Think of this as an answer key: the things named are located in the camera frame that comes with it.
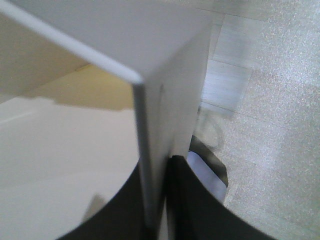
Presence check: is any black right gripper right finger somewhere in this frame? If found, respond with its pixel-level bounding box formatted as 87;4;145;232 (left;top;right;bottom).
166;155;272;240

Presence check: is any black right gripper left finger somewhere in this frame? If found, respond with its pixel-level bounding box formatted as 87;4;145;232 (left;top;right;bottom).
60;164;148;240

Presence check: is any white trash bin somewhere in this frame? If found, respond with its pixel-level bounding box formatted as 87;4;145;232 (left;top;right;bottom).
0;0;213;240

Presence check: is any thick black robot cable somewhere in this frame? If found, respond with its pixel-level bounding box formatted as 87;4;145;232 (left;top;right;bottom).
191;134;230;188

